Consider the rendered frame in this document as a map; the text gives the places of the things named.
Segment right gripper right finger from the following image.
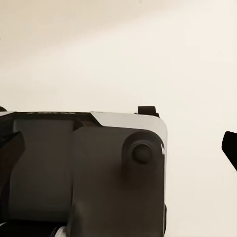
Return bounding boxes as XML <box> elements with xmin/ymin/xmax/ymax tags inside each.
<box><xmin>221</xmin><ymin>131</ymin><xmax>237</xmax><ymax>171</ymax></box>

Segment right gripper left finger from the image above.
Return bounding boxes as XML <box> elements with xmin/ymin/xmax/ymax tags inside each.
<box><xmin>0</xmin><ymin>131</ymin><xmax>26</xmax><ymax>191</ymax></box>

